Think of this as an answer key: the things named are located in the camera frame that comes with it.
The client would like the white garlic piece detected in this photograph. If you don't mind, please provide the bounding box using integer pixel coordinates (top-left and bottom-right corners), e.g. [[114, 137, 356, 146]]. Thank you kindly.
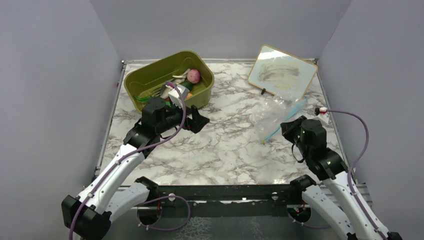
[[172, 68, 191, 79]]

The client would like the olive green plastic bin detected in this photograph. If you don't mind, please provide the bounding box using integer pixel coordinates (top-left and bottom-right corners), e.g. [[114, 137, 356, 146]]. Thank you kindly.
[[123, 50, 215, 113]]

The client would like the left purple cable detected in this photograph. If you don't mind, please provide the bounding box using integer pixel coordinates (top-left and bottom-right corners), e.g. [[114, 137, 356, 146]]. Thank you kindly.
[[67, 81, 187, 240]]

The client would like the silver toy fish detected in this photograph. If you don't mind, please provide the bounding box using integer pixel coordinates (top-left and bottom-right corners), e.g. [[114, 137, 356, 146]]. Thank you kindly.
[[159, 84, 173, 99]]

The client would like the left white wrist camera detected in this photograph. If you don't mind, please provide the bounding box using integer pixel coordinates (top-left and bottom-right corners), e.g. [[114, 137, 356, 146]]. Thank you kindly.
[[166, 84, 190, 109]]

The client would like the dark green avocado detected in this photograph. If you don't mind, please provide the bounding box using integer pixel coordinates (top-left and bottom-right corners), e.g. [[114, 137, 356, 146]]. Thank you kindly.
[[180, 80, 194, 92]]

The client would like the wood framed whiteboard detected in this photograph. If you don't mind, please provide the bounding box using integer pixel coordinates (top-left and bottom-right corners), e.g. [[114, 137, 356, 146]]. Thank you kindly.
[[247, 44, 318, 98]]

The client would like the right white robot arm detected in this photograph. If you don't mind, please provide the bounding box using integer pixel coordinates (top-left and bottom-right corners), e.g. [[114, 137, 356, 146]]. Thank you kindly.
[[280, 116, 402, 240]]

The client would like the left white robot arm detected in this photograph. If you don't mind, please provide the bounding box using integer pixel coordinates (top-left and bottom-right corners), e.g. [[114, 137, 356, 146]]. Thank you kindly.
[[61, 97, 210, 240]]

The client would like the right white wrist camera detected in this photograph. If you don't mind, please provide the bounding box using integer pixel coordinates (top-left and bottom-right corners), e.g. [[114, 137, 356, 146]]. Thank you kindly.
[[314, 107, 328, 116]]

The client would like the green chili pepper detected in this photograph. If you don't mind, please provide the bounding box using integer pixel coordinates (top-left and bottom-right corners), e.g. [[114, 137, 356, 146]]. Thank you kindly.
[[133, 95, 152, 103]]

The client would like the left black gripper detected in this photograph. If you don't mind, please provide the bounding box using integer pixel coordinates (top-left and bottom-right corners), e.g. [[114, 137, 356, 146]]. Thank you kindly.
[[156, 99, 210, 135]]

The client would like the clear zip top bag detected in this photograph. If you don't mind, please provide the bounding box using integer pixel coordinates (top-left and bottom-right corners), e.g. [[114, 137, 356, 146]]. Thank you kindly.
[[249, 92, 308, 144]]

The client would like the purple red onion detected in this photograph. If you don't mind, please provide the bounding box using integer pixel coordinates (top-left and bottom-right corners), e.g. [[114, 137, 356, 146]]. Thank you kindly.
[[186, 69, 201, 85]]

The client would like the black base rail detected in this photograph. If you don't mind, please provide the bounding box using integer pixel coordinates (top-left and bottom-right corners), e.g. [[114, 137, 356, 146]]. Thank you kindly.
[[89, 177, 345, 220]]

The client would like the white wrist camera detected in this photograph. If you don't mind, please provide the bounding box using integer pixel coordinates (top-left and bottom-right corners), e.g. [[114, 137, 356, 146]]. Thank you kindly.
[[166, 84, 190, 109], [314, 107, 328, 116]]

